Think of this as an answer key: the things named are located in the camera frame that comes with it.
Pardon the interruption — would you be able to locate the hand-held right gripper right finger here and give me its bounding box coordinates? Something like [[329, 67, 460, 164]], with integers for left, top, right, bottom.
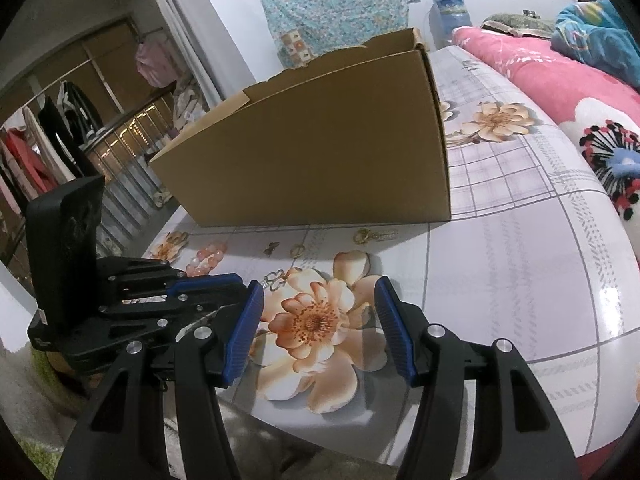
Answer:
[[375, 276, 583, 480]]

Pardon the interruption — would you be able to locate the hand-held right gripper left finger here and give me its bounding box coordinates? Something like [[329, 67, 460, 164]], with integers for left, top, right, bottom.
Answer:
[[54, 280, 265, 480]]

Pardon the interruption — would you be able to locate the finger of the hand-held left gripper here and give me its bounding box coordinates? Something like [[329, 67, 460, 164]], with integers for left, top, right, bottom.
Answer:
[[100, 290, 251, 348], [97, 256, 242, 306]]

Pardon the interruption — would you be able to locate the pink bead bracelet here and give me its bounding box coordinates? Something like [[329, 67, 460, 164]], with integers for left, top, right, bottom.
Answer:
[[186, 241, 229, 277]]

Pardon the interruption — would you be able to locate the silver butterfly ring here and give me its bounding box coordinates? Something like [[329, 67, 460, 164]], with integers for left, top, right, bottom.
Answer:
[[262, 269, 289, 292]]

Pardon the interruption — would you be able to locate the brown cardboard box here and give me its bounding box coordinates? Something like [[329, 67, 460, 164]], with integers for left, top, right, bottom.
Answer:
[[149, 27, 453, 228]]

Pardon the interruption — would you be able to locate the red hanging garment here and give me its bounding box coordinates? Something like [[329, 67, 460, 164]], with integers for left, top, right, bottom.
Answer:
[[0, 127, 56, 201]]

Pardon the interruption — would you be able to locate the white hanging garment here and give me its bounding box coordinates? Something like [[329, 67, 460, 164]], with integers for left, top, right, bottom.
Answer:
[[22, 105, 76, 186]]

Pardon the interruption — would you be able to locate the black hanging garment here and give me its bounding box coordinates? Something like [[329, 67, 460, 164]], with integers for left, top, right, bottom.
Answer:
[[37, 80, 103, 181]]

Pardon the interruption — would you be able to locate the metal stair railing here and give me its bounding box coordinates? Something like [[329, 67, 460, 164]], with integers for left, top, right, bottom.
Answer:
[[80, 95, 176, 241]]

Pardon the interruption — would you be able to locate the pink hanging garment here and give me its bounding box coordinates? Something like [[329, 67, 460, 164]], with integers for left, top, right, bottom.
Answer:
[[136, 30, 179, 87]]

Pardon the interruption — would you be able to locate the pink flower blanket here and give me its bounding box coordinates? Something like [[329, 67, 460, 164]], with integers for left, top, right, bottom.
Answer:
[[452, 25, 640, 223]]

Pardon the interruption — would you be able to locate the blue water bottle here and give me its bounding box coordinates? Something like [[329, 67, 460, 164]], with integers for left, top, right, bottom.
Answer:
[[430, 0, 473, 52]]

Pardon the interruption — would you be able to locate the grey patterned blanket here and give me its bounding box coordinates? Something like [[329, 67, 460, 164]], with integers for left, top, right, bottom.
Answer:
[[481, 10, 558, 37]]

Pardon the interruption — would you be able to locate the blue blanket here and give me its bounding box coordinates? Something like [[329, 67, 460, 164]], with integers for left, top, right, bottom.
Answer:
[[550, 0, 640, 88]]

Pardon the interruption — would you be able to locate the patterned wall cloth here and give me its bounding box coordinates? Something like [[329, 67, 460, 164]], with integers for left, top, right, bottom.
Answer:
[[253, 0, 422, 68]]

